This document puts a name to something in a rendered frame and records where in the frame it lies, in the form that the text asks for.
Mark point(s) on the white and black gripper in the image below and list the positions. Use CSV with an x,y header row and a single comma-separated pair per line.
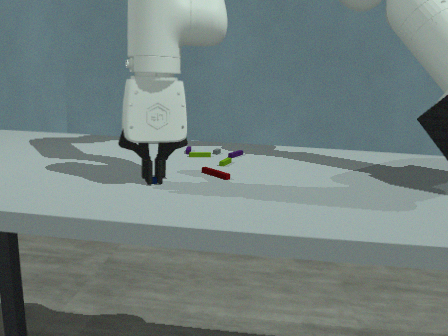
x,y
157,115

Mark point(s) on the lime green rod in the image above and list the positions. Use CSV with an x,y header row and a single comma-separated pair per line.
x,y
225,161
199,154

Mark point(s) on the red rod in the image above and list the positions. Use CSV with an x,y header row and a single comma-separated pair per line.
x,y
216,173

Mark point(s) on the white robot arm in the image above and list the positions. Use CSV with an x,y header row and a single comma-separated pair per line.
x,y
157,30

